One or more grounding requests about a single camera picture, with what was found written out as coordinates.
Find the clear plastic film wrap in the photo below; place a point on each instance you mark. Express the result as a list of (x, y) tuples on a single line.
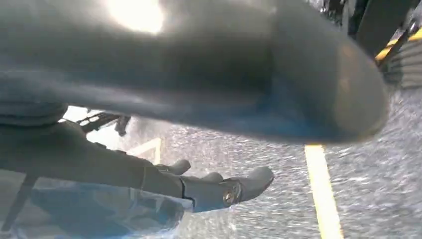
[(99, 214)]

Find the yellow floor tape line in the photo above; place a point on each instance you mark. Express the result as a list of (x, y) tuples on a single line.
[(155, 148), (392, 43)]

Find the black metal frame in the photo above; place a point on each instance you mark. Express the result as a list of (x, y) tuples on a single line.
[(122, 125)]

